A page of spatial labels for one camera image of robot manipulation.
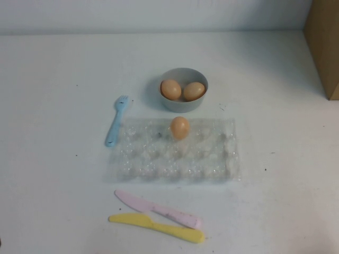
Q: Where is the brown egg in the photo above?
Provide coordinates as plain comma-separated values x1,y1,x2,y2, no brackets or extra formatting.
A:
170,116,191,141
183,81,206,102
160,79,182,101

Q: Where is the brown cardboard box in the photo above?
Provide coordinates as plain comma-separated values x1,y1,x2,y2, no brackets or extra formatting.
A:
302,0,339,102

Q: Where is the clear plastic egg tray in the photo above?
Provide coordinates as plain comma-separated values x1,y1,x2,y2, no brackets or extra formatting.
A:
103,117,243,185

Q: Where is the yellow plastic knife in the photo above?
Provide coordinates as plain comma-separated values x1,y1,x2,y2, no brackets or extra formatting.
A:
108,213,206,244

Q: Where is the light blue plastic fork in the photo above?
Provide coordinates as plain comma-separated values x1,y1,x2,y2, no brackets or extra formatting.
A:
105,95,129,148

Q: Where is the grey round bowl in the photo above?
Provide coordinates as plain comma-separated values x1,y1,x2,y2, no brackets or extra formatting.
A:
157,68,209,114

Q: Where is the pink plastic knife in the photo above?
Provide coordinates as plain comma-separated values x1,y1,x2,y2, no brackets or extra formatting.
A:
114,189,203,230

